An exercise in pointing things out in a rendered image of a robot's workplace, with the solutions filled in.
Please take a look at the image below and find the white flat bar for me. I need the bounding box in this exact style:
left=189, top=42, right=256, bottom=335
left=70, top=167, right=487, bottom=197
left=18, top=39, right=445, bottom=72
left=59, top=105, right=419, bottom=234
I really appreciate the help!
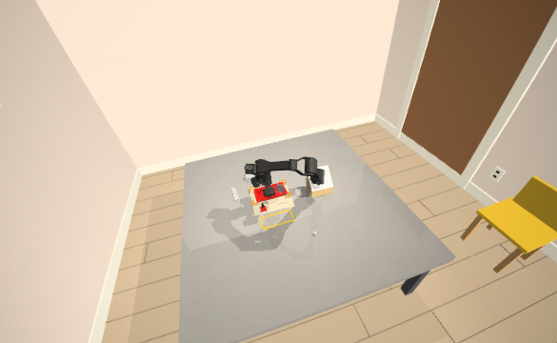
left=231, top=187, right=239, bottom=200

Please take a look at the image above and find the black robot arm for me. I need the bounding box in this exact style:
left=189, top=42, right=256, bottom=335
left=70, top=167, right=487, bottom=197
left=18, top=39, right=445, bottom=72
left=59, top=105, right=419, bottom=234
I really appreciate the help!
left=245, top=156, right=325, bottom=188

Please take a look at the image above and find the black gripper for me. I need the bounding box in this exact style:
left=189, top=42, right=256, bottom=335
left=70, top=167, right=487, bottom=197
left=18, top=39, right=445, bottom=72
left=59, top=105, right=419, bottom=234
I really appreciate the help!
left=261, top=175, right=275, bottom=198

